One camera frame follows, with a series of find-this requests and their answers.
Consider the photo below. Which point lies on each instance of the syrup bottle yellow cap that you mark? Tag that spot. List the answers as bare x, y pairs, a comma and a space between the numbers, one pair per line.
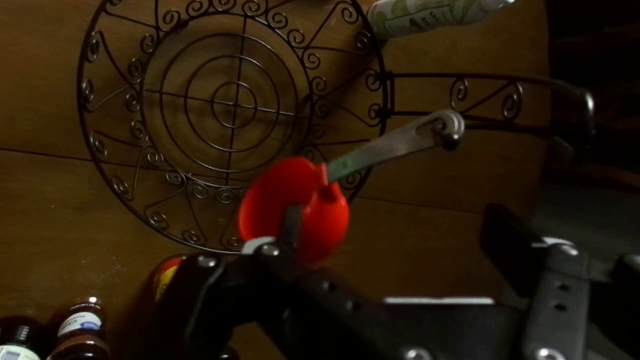
80, 332

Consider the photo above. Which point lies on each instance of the dark small jar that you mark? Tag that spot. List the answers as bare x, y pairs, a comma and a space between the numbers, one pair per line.
21, 338

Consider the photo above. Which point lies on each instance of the black wire basket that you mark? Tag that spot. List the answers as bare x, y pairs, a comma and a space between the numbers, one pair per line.
184, 102

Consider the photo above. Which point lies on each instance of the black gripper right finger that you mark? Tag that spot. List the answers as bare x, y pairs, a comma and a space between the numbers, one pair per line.
565, 286

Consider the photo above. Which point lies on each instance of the white spray bottle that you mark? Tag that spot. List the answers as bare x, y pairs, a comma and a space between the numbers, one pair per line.
408, 16

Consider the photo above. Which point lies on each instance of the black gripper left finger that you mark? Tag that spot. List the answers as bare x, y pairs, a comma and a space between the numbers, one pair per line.
307, 312

